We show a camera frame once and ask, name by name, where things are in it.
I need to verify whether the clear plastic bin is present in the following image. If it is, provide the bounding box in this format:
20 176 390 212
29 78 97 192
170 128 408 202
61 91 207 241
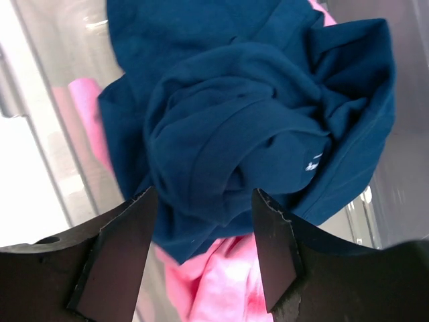
0 0 429 322

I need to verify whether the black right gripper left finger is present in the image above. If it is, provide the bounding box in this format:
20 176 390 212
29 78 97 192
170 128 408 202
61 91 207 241
1 188 158 321

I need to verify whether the pink t shirt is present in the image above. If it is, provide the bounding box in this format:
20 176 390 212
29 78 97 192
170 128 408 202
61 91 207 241
70 1 342 321

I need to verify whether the navy blue t shirt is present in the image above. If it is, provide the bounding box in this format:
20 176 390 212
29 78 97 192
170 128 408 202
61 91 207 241
99 1 395 263

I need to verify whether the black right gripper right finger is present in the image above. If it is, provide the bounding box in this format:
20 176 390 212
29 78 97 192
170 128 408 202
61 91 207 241
252 189 428 321

